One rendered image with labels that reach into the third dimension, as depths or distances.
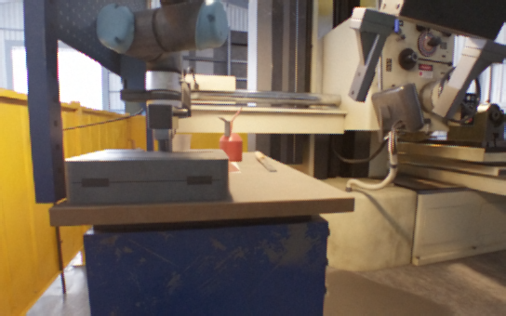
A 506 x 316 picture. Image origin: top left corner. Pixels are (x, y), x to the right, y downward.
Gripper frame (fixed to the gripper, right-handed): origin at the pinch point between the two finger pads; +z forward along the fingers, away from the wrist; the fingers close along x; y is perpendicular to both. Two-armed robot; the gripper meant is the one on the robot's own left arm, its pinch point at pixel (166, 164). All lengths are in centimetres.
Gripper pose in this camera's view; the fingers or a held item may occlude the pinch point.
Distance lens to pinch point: 62.9
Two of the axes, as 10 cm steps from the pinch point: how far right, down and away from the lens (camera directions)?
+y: 9.8, -0.1, 1.8
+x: -1.8, -1.1, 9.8
